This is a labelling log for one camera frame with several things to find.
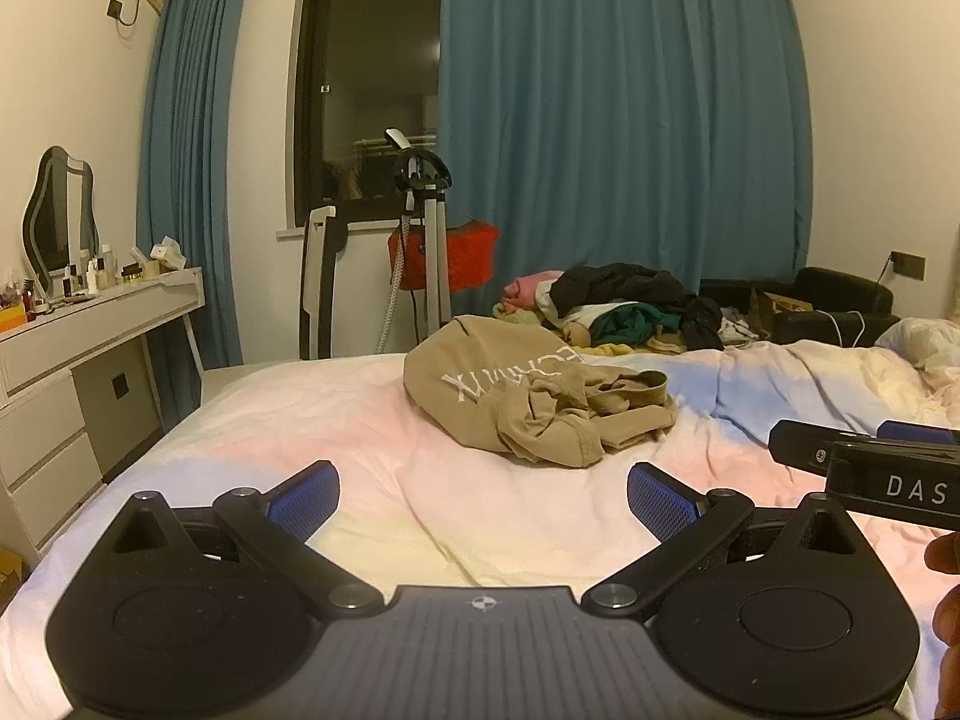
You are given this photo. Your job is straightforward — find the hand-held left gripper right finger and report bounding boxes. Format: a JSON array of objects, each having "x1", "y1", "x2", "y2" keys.
[{"x1": 581, "y1": 461, "x2": 863, "y2": 620}]

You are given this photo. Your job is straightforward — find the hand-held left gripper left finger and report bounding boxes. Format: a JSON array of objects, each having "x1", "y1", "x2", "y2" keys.
[{"x1": 105, "y1": 460, "x2": 385, "y2": 620}]

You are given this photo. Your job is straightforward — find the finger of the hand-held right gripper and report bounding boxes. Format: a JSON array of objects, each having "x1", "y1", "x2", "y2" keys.
[
  {"x1": 768, "y1": 420, "x2": 880, "y2": 478},
  {"x1": 876, "y1": 420, "x2": 960, "y2": 447}
]

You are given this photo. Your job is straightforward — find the tan printed shirt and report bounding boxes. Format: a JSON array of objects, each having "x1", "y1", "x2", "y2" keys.
[{"x1": 403, "y1": 315, "x2": 680, "y2": 468}]

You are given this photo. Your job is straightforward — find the person's right hand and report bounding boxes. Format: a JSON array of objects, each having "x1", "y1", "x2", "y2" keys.
[{"x1": 924, "y1": 532, "x2": 960, "y2": 650}]

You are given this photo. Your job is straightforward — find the white pillow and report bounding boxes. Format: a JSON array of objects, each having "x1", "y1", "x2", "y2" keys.
[{"x1": 874, "y1": 315, "x2": 960, "y2": 392}]

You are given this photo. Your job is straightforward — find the pastel tie-dye blanket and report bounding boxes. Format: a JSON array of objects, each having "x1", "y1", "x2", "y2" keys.
[{"x1": 0, "y1": 337, "x2": 960, "y2": 720}]

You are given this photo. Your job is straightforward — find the cardboard box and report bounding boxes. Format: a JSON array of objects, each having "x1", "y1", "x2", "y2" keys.
[{"x1": 748, "y1": 286, "x2": 815, "y2": 340}]

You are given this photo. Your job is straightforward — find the black sofa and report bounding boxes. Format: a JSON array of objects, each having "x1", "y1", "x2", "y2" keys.
[{"x1": 700, "y1": 266, "x2": 901, "y2": 350}]

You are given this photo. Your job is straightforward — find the green garment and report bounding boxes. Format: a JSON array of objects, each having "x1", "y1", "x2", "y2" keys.
[{"x1": 591, "y1": 303, "x2": 681, "y2": 347}]

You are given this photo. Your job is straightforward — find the black garment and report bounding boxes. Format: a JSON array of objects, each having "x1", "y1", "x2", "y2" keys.
[{"x1": 550, "y1": 262, "x2": 725, "y2": 352}]

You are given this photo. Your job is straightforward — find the white chair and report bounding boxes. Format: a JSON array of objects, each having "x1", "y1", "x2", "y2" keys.
[{"x1": 298, "y1": 204, "x2": 350, "y2": 361}]

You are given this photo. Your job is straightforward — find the white vanity desk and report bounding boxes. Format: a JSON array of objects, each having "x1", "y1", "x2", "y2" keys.
[{"x1": 0, "y1": 266, "x2": 207, "y2": 565}]

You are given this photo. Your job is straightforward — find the pink garment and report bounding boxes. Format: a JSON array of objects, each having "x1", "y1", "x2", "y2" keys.
[{"x1": 502, "y1": 269, "x2": 566, "y2": 314}]

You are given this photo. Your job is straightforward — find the tissue box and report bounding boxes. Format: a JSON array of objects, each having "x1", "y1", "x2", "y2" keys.
[{"x1": 148, "y1": 235, "x2": 188, "y2": 272}]

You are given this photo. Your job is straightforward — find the standing garment steamer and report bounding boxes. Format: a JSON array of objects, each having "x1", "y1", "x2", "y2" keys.
[{"x1": 373, "y1": 127, "x2": 455, "y2": 355}]

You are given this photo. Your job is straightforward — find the red fuzzy cloth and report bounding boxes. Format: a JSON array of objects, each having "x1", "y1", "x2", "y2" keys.
[{"x1": 387, "y1": 219, "x2": 501, "y2": 293}]

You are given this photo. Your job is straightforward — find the group of cosmetic bottles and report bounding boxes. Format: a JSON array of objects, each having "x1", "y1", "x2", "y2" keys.
[{"x1": 0, "y1": 242, "x2": 162, "y2": 320}]

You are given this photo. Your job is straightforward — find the narrow blue curtain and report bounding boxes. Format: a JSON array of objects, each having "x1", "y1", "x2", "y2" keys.
[{"x1": 135, "y1": 0, "x2": 253, "y2": 428}]

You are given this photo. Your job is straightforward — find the wide blue curtain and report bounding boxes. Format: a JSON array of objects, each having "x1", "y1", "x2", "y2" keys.
[{"x1": 439, "y1": 0, "x2": 816, "y2": 350}]

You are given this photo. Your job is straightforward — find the wavy black-framed mirror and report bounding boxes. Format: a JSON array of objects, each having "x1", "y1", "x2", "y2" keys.
[{"x1": 21, "y1": 145, "x2": 101, "y2": 299}]

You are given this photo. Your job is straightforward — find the dark framed window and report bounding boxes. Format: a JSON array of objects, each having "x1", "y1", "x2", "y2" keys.
[{"x1": 291, "y1": 0, "x2": 446, "y2": 232}]

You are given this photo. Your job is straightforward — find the white charging cable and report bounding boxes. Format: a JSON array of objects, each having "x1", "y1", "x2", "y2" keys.
[{"x1": 812, "y1": 307, "x2": 868, "y2": 350}]

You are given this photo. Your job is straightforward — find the dark socket with cable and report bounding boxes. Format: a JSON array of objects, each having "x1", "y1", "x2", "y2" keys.
[{"x1": 103, "y1": 0, "x2": 162, "y2": 29}]

